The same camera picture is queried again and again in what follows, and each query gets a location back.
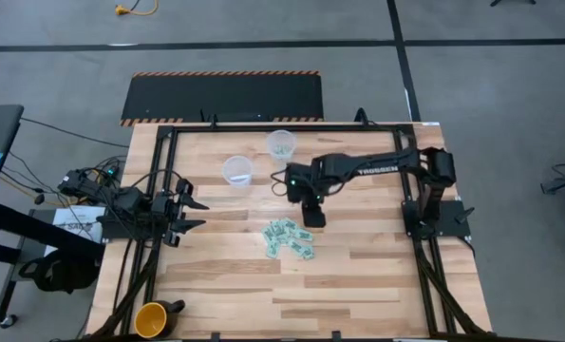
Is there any clear plastic cup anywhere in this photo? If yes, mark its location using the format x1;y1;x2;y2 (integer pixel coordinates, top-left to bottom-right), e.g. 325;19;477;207
265;128;298;162
221;155;255;190

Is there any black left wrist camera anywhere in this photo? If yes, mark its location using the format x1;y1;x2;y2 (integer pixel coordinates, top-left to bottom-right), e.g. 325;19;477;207
151;194;173;219

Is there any black bag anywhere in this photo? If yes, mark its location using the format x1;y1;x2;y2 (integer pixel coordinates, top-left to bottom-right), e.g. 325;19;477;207
17;250;101;294

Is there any yellow extension cord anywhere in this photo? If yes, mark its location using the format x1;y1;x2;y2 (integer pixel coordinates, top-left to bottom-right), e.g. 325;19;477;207
114;0;160;17

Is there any black hazard-striped floor mat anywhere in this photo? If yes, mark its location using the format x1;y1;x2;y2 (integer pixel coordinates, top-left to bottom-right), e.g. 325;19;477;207
120;70;325;128

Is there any black table frame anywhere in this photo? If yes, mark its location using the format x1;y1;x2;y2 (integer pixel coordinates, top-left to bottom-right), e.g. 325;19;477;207
85;122;495;342

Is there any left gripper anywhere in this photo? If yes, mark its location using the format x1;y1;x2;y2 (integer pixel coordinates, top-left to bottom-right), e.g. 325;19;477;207
163;179;211;248

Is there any white printed paper sheet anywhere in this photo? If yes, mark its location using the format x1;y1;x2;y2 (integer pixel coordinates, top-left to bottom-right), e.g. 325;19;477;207
43;204;107;257

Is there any black floor cable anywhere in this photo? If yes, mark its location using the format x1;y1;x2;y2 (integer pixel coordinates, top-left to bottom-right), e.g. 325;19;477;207
19;117;130;149

